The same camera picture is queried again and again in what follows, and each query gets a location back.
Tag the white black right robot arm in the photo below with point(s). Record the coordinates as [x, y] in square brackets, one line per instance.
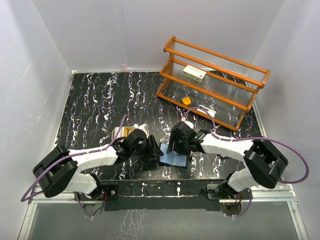
[265, 164]

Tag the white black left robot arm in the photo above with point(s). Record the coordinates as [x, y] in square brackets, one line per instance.
[62, 169]

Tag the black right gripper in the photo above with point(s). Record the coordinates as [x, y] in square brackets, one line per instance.
[174, 140]

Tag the stack of credit cards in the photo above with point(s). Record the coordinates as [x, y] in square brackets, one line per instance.
[118, 132]

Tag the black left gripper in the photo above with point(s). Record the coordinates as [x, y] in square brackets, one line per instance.
[154, 150]

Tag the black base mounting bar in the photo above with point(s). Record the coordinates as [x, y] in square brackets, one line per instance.
[180, 194]

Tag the orange wooden shelf rack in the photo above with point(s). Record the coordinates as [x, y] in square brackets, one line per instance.
[229, 88]

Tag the white red small box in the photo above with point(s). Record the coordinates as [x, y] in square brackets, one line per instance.
[194, 73]

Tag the white black small device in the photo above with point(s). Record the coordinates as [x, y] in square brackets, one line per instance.
[204, 109]

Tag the small orange yellow block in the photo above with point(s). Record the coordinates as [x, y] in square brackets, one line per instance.
[186, 101]

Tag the beige oval plastic tray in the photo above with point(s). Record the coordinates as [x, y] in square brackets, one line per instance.
[124, 131]

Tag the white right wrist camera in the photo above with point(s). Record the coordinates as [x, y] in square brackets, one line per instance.
[189, 123]

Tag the black blue card holder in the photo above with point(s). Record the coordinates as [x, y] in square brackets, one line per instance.
[172, 158]

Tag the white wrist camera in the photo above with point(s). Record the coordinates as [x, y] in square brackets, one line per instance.
[189, 123]
[144, 127]

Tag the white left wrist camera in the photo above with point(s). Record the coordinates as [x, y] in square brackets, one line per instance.
[144, 127]

